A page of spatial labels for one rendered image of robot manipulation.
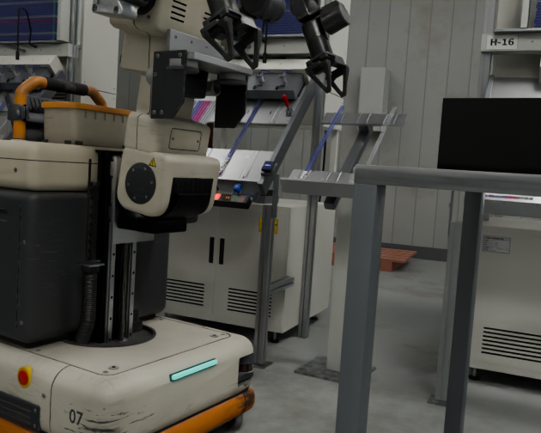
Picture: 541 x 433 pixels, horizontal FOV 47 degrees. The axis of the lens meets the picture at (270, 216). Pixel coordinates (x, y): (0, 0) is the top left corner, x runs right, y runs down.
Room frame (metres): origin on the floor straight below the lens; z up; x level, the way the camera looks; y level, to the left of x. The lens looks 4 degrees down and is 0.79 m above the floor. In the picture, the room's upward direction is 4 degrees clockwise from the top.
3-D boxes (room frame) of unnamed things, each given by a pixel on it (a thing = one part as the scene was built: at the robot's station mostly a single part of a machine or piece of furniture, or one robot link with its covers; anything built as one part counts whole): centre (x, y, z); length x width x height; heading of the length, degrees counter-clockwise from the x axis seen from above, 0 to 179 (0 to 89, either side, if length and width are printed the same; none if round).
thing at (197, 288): (3.15, 0.11, 0.31); 0.70 x 0.65 x 0.62; 67
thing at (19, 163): (1.82, 0.53, 0.59); 0.55 x 0.34 x 0.83; 148
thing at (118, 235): (1.74, 0.28, 0.68); 0.28 x 0.27 x 0.25; 148
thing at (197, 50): (1.62, 0.20, 0.99); 0.28 x 0.16 x 0.22; 148
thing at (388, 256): (5.59, -0.71, 0.05); 1.16 x 0.80 x 0.11; 67
